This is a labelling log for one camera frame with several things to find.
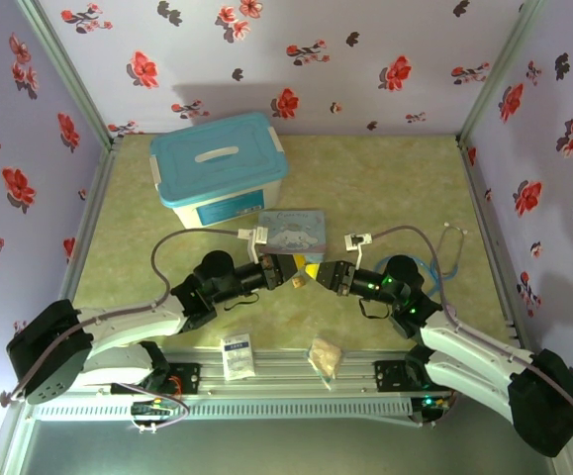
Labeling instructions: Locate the blue stethoscope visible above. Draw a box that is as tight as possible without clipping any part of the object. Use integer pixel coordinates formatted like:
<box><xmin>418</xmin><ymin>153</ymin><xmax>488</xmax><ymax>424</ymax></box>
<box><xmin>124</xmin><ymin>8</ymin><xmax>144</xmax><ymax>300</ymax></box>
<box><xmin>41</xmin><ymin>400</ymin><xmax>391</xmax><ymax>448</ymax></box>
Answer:
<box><xmin>372</xmin><ymin>222</ymin><xmax>467</xmax><ymax>299</ymax></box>

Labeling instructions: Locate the clear bag with beige contents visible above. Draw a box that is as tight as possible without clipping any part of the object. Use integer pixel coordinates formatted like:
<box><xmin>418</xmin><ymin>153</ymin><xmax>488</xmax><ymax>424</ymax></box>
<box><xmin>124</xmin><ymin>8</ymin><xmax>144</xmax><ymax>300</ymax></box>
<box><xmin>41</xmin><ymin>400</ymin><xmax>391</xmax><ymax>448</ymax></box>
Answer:
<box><xmin>305</xmin><ymin>335</ymin><xmax>344</xmax><ymax>393</ymax></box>

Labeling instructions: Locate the storage box with blue lid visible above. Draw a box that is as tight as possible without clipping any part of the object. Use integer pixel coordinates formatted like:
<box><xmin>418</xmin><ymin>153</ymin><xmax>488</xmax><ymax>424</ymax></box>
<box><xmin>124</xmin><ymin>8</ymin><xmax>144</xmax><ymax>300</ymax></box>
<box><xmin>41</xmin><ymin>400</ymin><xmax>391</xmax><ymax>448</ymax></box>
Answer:
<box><xmin>148</xmin><ymin>111</ymin><xmax>287</xmax><ymax>231</ymax></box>

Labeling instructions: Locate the cartoon print gift box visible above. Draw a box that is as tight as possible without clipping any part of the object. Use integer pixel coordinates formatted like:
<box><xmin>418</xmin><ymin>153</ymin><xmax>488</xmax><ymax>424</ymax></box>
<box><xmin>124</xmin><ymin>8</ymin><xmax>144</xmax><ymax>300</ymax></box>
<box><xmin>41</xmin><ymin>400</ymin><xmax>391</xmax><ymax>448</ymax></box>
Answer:
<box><xmin>256</xmin><ymin>208</ymin><xmax>329</xmax><ymax>266</ymax></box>

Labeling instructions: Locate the aluminium frame post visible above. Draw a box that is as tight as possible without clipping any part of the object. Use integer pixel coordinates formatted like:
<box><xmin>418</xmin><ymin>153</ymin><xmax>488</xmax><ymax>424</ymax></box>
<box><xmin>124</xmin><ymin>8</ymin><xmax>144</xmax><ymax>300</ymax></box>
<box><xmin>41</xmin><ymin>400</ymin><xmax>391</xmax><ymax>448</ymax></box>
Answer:
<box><xmin>17</xmin><ymin>0</ymin><xmax>125</xmax><ymax>149</ymax></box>
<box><xmin>456</xmin><ymin>0</ymin><xmax>548</xmax><ymax>145</ymax></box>

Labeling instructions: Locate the white paper packet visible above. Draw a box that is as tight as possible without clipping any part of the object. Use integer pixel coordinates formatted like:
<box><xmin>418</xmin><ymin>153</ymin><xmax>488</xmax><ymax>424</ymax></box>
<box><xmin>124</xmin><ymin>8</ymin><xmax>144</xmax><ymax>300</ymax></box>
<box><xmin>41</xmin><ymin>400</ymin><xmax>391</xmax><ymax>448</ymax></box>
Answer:
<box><xmin>220</xmin><ymin>334</ymin><xmax>258</xmax><ymax>383</ymax></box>

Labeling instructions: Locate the aluminium frame side rail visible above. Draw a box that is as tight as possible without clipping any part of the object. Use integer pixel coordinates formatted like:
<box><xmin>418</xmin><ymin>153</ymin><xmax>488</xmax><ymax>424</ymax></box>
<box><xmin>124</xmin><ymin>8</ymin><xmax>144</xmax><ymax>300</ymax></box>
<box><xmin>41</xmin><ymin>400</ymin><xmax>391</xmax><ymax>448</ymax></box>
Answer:
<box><xmin>0</xmin><ymin>138</ymin><xmax>122</xmax><ymax>475</ymax></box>
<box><xmin>456</xmin><ymin>138</ymin><xmax>573</xmax><ymax>475</ymax></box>

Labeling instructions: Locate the white slotted cable duct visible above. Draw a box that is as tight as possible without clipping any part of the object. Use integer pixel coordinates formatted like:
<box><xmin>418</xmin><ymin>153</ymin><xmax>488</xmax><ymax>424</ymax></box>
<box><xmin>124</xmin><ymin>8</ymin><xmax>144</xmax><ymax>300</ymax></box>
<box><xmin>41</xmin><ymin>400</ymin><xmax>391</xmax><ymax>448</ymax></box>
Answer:
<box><xmin>33</xmin><ymin>399</ymin><xmax>412</xmax><ymax>423</ymax></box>

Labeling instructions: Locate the small circuit board with wires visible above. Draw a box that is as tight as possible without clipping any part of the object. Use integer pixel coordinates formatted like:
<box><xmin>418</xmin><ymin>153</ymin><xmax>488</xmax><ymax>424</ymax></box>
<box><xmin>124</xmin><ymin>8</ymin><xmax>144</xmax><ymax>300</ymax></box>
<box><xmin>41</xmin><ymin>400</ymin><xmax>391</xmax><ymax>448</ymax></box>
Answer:
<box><xmin>130</xmin><ymin>380</ymin><xmax>191</xmax><ymax>436</ymax></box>

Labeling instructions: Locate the thin black cable loop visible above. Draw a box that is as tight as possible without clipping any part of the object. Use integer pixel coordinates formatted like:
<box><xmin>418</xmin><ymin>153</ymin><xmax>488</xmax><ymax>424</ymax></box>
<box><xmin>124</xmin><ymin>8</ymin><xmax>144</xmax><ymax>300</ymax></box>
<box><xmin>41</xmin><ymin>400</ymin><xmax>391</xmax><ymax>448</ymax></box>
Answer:
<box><xmin>356</xmin><ymin>295</ymin><xmax>394</xmax><ymax>321</ymax></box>
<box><xmin>220</xmin><ymin>290</ymin><xmax>261</xmax><ymax>314</ymax></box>

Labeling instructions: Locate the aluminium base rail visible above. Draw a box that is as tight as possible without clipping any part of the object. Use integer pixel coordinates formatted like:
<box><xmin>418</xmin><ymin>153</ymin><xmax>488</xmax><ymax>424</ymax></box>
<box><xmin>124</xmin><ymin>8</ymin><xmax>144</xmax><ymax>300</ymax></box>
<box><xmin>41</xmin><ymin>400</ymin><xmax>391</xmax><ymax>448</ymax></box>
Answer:
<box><xmin>164</xmin><ymin>348</ymin><xmax>433</xmax><ymax>403</ymax></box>

